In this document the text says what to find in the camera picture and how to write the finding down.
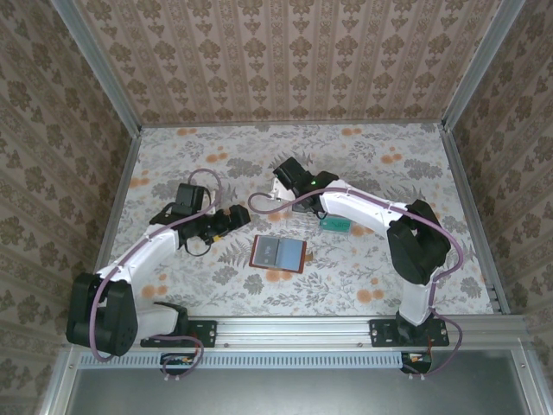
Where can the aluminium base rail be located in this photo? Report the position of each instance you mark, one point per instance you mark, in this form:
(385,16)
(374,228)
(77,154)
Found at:
(294,330)

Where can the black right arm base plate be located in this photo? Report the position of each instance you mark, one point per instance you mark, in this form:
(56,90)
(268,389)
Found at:
(382,335)

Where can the thin aluminium wall rail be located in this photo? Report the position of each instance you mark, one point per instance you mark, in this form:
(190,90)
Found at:
(294,125)

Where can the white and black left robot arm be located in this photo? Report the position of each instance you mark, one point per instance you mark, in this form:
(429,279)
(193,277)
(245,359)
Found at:
(142,255)

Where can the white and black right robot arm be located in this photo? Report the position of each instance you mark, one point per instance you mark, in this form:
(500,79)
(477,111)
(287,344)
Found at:
(358,212)

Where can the black connector bracket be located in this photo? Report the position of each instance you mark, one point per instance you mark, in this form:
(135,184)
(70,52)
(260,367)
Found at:
(177,363)
(417,362)

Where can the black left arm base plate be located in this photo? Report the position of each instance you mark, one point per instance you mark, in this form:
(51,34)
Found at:
(205,330)

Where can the aluminium side rail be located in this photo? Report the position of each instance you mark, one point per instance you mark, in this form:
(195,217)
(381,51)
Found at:
(115,216)
(472,216)

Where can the aluminium corner post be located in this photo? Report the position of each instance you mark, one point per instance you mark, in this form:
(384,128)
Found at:
(98,65)
(479,65)

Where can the grey metal sheet panel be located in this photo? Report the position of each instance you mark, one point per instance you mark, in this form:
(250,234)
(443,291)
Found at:
(302,393)

